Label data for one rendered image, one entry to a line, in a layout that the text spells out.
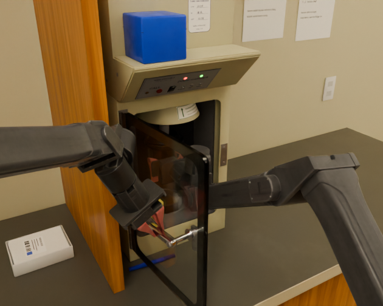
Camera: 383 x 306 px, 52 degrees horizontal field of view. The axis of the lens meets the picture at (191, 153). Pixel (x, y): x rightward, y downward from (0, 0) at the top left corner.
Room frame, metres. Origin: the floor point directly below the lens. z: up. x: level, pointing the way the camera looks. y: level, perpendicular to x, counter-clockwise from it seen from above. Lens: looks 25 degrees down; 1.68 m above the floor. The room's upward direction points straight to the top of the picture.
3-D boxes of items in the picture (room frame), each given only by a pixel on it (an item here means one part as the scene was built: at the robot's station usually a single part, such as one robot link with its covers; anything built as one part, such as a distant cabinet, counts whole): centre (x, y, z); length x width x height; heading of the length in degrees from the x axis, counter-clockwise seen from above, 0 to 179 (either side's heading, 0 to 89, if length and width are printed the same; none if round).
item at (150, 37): (0.85, 0.08, 1.56); 0.10 x 0.10 x 0.09; 30
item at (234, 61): (0.89, 0.00, 1.46); 0.32 x 0.11 x 0.10; 120
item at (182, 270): (0.73, 0.06, 1.19); 0.30 x 0.01 x 0.40; 37
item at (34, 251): (0.89, 0.43, 0.96); 0.16 x 0.12 x 0.04; 121
